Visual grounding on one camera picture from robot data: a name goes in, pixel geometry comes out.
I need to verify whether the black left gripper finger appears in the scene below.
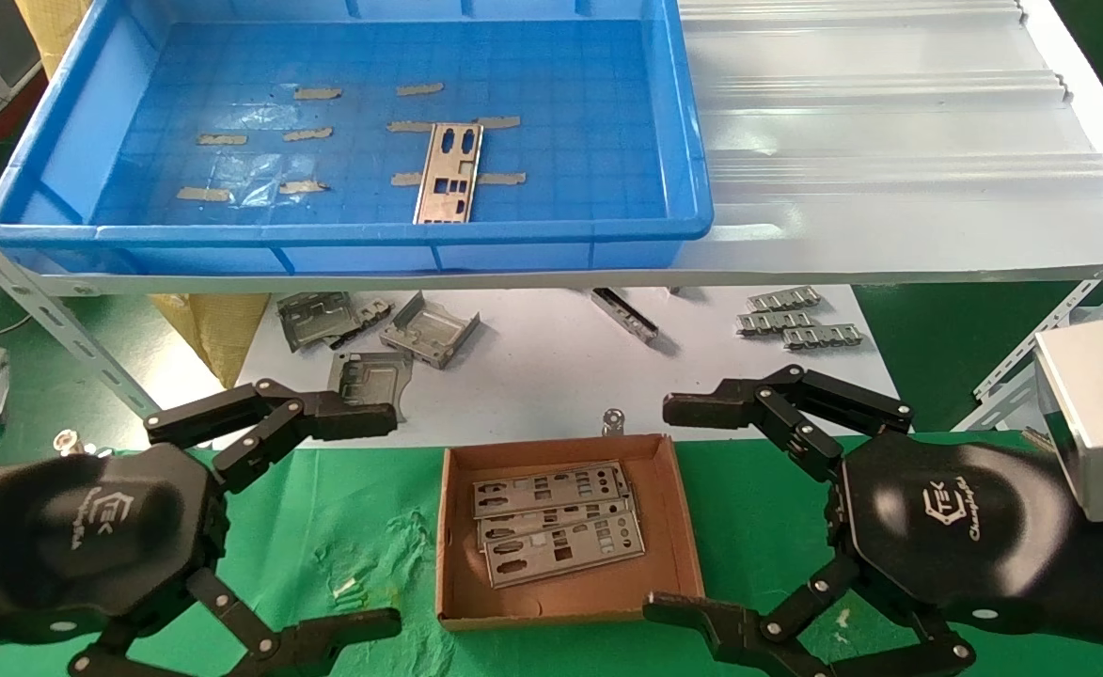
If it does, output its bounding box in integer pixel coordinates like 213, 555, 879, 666
69, 567, 403, 677
145, 378, 399, 493

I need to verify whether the shallow brown cardboard box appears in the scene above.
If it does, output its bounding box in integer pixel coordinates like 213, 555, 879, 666
435, 433, 706, 630

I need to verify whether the white corrugated shelf board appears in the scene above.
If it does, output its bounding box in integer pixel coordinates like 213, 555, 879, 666
6, 0, 1103, 298

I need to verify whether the U-shaped grey metal bracket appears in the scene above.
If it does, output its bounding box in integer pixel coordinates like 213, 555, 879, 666
379, 291, 482, 370

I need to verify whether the blue plastic tray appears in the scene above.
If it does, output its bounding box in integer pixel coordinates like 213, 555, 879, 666
0, 0, 715, 276

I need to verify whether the narrow metal rail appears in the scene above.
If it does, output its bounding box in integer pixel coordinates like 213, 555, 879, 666
591, 288, 659, 345

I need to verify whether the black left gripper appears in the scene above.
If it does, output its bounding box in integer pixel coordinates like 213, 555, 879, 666
0, 442, 230, 652

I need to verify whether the yellow woven bag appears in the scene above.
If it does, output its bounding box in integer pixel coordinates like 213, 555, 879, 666
150, 293, 273, 388

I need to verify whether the silver metal IO shield plate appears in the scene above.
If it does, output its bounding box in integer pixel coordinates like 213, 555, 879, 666
471, 460, 631, 521
482, 512, 647, 590
477, 496, 638, 548
414, 122, 484, 225

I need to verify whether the flat grey metal bracket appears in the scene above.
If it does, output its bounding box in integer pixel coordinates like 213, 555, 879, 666
327, 351, 415, 424

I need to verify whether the folded grey metal bracket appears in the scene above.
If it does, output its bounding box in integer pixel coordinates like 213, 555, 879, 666
276, 291, 357, 354

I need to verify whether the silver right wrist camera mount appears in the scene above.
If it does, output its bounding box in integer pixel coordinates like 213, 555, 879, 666
1032, 315, 1103, 526

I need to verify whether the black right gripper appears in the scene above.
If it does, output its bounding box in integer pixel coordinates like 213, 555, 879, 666
642, 364, 1103, 677

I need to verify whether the tan woven sack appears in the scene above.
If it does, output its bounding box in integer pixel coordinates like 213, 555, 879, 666
15, 0, 93, 78

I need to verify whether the slotted metal strip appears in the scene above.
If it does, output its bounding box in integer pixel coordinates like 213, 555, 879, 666
782, 323, 865, 352
736, 310, 818, 338
747, 286, 822, 314

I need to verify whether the green cloth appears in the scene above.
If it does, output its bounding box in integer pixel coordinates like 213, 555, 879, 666
0, 433, 1103, 677

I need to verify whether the white slotted shelf post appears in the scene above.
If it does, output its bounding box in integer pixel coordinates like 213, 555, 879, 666
972, 273, 1103, 433
0, 193, 163, 420

